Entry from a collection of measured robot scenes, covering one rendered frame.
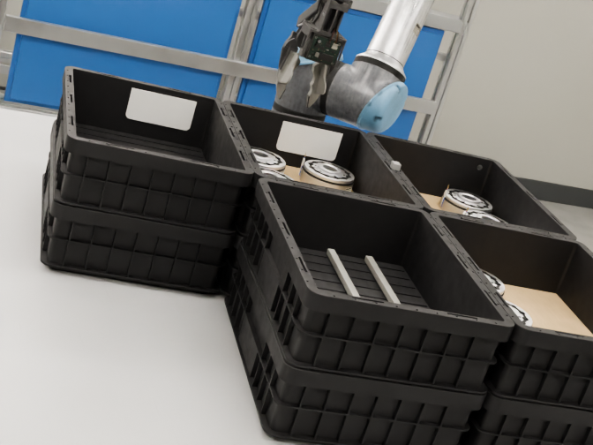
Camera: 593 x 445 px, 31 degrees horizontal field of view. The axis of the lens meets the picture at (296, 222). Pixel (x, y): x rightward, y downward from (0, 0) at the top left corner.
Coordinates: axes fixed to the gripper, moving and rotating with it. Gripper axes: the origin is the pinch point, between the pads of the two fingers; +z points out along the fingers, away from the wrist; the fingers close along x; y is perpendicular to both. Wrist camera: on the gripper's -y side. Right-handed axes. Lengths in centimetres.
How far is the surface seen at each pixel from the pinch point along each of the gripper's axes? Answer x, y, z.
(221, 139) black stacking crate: -12.2, 6.9, 10.1
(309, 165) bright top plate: 7.7, -0.5, 12.5
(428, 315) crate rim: 6, 71, 7
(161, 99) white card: -22.1, -7.2, 9.5
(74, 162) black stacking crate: -38, 30, 13
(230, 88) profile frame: 30, -177, 45
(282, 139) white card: 2.9, -7.3, 10.7
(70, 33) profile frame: -30, -167, 40
